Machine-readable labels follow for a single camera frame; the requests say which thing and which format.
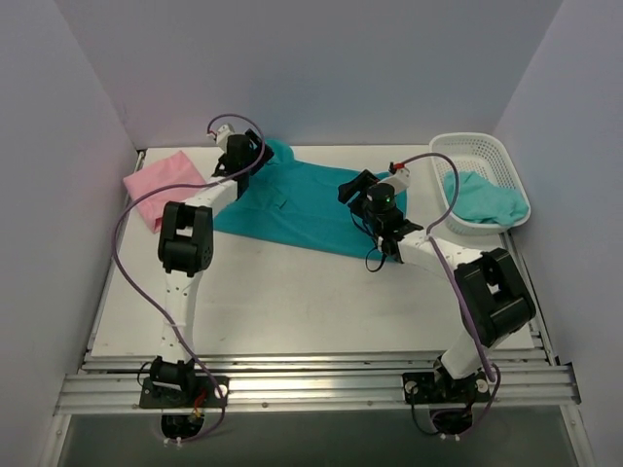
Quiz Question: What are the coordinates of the teal t shirt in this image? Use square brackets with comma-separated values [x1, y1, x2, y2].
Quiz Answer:
[213, 138, 410, 260]

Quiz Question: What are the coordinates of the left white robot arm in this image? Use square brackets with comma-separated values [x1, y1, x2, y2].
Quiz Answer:
[150, 125, 274, 408]

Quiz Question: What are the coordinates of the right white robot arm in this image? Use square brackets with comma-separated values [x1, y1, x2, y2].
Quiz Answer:
[338, 168, 536, 402]

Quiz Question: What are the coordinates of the pink folded t shirt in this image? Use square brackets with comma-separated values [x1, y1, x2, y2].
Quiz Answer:
[122, 149, 207, 234]

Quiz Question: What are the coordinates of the light turquoise shirt in basket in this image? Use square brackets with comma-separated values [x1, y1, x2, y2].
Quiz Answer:
[453, 171, 529, 227]

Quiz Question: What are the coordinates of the white plastic basket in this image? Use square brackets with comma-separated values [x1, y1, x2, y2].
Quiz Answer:
[429, 132, 531, 235]

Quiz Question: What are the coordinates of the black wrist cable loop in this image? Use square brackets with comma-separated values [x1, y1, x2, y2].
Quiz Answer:
[348, 203, 390, 274]

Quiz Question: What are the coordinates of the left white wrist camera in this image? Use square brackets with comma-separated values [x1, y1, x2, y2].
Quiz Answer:
[207, 124, 236, 153]

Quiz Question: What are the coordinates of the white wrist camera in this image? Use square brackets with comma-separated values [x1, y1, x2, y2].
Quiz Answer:
[207, 124, 236, 153]
[385, 162, 411, 195]

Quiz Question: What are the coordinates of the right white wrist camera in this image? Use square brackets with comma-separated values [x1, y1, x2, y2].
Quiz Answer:
[385, 162, 411, 195]

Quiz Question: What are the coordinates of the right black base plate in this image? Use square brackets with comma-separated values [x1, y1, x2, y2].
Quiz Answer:
[401, 371, 491, 406]

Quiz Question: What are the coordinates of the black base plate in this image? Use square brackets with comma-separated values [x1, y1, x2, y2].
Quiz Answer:
[138, 376, 230, 410]
[401, 371, 491, 406]

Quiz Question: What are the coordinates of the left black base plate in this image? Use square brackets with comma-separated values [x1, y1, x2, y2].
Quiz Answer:
[138, 376, 230, 410]

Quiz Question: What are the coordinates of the aluminium rail frame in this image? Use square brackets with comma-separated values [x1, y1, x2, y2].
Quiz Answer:
[43, 228, 600, 467]

